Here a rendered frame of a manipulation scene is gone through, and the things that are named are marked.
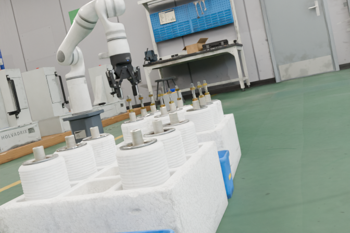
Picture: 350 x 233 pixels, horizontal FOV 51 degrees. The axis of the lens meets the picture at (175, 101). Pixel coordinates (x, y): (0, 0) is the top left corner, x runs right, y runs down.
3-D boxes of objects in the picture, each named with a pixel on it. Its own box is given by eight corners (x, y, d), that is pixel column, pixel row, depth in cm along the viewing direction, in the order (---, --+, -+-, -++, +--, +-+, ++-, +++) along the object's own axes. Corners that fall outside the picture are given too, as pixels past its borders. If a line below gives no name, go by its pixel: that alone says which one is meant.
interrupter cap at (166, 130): (137, 140, 80) (137, 137, 80) (150, 133, 88) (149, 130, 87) (169, 135, 78) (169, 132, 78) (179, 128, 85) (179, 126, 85)
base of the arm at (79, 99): (70, 116, 174) (62, 81, 173) (80, 113, 182) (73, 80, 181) (86, 113, 170) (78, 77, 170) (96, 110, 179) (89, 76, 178)
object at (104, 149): (86, 208, 99) (71, 144, 98) (103, 195, 108) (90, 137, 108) (117, 205, 96) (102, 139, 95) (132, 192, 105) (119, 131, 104)
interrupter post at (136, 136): (130, 148, 71) (127, 132, 71) (135, 145, 73) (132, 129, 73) (141, 146, 70) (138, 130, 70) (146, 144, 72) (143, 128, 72)
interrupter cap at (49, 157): (14, 168, 77) (14, 165, 77) (38, 159, 84) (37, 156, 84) (44, 164, 74) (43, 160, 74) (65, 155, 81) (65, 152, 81)
